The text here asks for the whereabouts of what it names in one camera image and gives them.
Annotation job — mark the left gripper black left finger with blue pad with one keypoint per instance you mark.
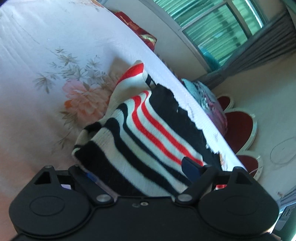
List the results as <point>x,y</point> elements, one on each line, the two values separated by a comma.
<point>72,186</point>

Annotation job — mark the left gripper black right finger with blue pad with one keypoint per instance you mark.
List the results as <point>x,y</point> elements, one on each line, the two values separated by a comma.
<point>210,185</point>

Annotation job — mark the red white black striped sweater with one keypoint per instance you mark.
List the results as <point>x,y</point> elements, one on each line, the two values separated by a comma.
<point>137,148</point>

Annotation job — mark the red heart-shaped headboard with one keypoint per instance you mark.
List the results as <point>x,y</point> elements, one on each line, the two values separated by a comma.
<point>241,133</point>

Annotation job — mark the folded pink teal quilt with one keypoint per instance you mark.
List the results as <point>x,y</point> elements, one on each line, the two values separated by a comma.
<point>208,102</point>

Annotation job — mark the white floral bed sheet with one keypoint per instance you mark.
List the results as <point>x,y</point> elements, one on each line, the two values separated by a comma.
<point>60,61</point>

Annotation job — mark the grey striped pillow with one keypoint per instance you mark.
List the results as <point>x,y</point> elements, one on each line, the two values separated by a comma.
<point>168,66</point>

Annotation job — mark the red gold pillow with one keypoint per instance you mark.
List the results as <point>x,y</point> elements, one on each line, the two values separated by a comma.
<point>145,36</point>

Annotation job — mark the green glass window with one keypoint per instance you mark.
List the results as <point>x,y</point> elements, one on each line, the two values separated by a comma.
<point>211,29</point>

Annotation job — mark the grey curtain right of window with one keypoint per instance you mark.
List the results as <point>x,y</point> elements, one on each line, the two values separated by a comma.
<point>275,39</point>

